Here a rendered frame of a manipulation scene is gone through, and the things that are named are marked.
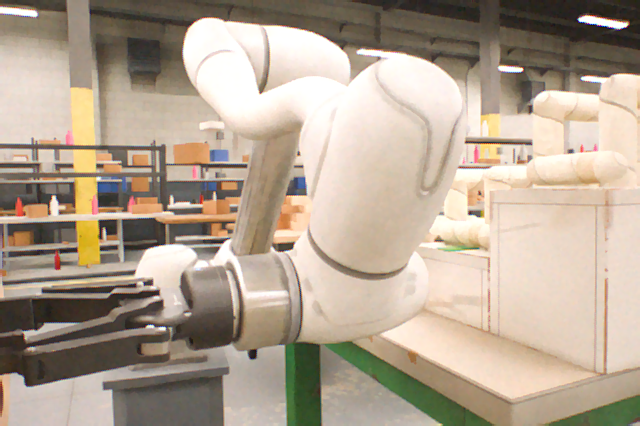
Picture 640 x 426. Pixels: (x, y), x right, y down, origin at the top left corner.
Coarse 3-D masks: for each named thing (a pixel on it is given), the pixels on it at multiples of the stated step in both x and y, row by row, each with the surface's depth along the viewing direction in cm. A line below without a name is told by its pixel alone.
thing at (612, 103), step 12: (600, 96) 47; (612, 96) 45; (624, 96) 45; (636, 96) 45; (600, 108) 47; (612, 108) 45; (624, 108) 45; (636, 108) 45; (600, 120) 47; (612, 120) 45; (624, 120) 45; (636, 120) 45; (600, 132) 47; (612, 132) 45; (624, 132) 45; (636, 132) 45; (600, 144) 47; (612, 144) 46; (624, 144) 45; (636, 144) 45; (624, 156) 45; (636, 156) 46; (636, 168) 46; (624, 180) 45
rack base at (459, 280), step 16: (432, 256) 66; (448, 256) 63; (464, 256) 60; (480, 256) 58; (432, 272) 66; (448, 272) 63; (464, 272) 60; (480, 272) 58; (432, 288) 67; (448, 288) 63; (464, 288) 60; (480, 288) 58; (432, 304) 67; (448, 304) 63; (464, 304) 61; (480, 304) 58; (464, 320) 61; (480, 320) 58
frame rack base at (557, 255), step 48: (528, 192) 50; (576, 192) 45; (624, 192) 43; (528, 240) 51; (576, 240) 45; (624, 240) 44; (528, 288) 51; (576, 288) 46; (624, 288) 44; (528, 336) 51; (576, 336) 46; (624, 336) 44
